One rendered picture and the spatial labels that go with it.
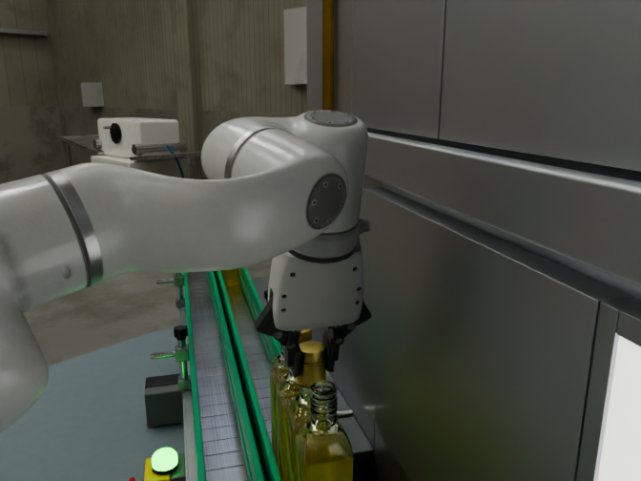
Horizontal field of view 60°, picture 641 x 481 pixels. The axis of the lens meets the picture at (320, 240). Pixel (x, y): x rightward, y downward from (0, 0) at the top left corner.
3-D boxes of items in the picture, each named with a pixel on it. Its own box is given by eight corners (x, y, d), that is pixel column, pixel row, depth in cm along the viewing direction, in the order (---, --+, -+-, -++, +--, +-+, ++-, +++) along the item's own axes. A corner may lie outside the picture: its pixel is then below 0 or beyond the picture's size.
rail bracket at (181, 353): (192, 392, 110) (187, 330, 106) (154, 397, 108) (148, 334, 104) (191, 383, 113) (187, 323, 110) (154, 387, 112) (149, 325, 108)
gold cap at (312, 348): (330, 385, 65) (330, 350, 64) (300, 389, 64) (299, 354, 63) (321, 370, 68) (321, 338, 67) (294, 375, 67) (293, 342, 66)
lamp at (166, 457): (178, 472, 94) (177, 457, 93) (151, 477, 93) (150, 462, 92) (178, 456, 98) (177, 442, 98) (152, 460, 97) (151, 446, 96)
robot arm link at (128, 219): (55, 257, 43) (270, 183, 55) (126, 343, 35) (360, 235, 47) (27, 156, 39) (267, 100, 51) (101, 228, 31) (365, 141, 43)
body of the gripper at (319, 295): (356, 214, 62) (346, 296, 67) (265, 219, 59) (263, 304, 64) (380, 247, 55) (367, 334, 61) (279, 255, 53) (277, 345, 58)
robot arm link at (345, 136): (253, 148, 42) (189, 115, 48) (252, 265, 47) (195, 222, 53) (387, 119, 51) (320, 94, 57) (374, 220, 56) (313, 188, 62)
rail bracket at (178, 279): (185, 308, 153) (182, 262, 149) (158, 311, 151) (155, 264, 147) (185, 303, 156) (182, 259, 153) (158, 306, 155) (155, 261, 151)
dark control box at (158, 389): (185, 424, 121) (182, 389, 119) (147, 429, 119) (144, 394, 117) (184, 405, 128) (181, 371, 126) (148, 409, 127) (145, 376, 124)
